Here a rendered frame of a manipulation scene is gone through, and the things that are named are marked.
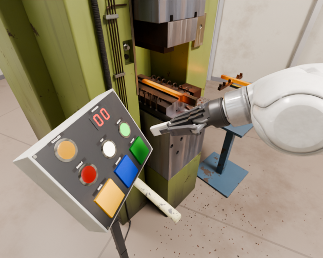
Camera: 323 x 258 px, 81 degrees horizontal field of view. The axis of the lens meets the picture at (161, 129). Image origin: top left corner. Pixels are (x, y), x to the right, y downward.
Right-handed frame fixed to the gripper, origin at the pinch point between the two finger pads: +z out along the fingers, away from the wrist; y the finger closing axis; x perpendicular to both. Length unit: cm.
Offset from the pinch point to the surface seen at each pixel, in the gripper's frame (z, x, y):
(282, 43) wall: -61, -78, 310
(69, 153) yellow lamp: 12.8, 11.0, -20.1
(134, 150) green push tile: 12.5, -3.8, -2.8
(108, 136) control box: 13.2, 6.3, -7.2
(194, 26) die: -9, 19, 51
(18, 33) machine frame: 59, 54, 25
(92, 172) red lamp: 12.8, 3.2, -19.2
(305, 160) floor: -44, -155, 135
